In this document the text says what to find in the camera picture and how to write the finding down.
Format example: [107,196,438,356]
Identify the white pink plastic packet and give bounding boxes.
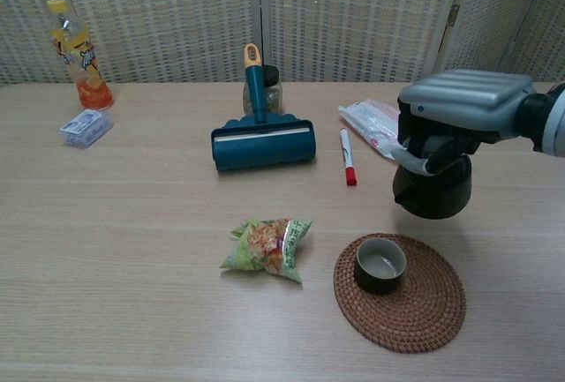
[337,98,401,161]

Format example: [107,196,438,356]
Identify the black teapot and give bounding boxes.
[391,152,473,220]

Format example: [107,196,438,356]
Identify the small black tea cup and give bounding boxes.
[353,237,408,296]

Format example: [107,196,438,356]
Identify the blue lint roller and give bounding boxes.
[210,43,317,174]

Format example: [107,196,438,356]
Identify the brown woven round coaster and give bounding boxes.
[333,233,468,355]

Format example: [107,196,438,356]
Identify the glass jar black lid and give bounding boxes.
[241,64,283,115]

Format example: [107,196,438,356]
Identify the woven folding screen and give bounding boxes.
[0,0,565,87]

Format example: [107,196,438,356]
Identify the green snack bag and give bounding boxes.
[219,217,313,285]

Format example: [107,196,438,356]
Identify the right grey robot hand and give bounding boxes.
[391,68,539,178]

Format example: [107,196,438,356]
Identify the small clear plastic box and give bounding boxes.
[59,109,115,150]

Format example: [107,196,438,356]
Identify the white marker red cap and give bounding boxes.
[338,128,358,187]

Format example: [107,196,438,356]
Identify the orange drink bottle yellow cap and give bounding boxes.
[47,0,115,110]

